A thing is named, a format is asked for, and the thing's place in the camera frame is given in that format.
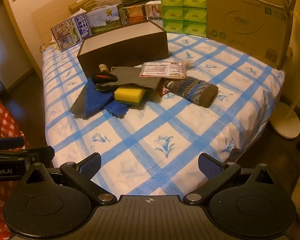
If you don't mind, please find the blue cartoon milk carton box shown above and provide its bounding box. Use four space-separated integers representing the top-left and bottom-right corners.
51 12 92 52

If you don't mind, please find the white box with photo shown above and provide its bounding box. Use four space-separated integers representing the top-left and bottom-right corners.
145 2 163 21

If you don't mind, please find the large cardboard box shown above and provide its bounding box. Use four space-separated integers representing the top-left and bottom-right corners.
204 0 298 70

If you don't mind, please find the yellow sponge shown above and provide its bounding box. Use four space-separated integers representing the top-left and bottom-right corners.
114 87 146 107

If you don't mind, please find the stack of green tissue packs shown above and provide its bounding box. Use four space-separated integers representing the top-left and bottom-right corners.
160 0 207 37

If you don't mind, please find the blue checked bedsheet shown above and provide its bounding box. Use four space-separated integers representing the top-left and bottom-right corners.
41 31 287 196

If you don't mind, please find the brown flat cardboard box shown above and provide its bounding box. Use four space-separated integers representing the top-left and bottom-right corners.
68 0 104 15

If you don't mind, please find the blue microfibre cloth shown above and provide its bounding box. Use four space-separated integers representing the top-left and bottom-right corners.
84 78 129 117

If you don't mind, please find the red checked cloth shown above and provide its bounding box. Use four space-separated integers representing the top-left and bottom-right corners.
0 89 30 240

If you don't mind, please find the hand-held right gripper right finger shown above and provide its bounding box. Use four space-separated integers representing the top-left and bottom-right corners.
184 152 280 204

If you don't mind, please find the milk carton box with cow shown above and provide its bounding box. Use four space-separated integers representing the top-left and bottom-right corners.
86 4 123 36

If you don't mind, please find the white fan stand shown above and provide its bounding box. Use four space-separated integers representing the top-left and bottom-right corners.
269 62 300 139

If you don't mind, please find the brown cardboard storage box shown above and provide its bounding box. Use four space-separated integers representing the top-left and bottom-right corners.
77 20 169 73

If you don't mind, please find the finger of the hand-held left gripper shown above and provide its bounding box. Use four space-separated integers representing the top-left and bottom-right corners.
0 145 55 167
0 136 25 150

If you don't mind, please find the grey striped knitted sock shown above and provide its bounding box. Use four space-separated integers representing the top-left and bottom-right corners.
164 79 218 108

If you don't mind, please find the floral beige pillow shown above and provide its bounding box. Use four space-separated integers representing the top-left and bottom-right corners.
40 40 58 52

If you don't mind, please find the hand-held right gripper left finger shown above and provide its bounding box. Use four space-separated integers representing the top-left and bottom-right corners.
20 152 117 205

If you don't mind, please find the pink printed packet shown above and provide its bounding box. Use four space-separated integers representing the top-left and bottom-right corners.
159 85 171 97

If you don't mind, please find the dark grey felt cloth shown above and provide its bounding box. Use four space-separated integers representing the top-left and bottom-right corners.
69 85 108 119

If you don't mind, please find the red and white packet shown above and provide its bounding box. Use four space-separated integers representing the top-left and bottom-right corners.
139 62 186 79

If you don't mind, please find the black and red sock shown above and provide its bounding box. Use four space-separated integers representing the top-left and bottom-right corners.
91 71 118 88

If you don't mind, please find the beige sock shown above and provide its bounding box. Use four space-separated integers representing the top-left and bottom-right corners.
99 64 117 72

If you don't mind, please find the wooden headboard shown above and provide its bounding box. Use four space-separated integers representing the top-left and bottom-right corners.
31 4 75 45

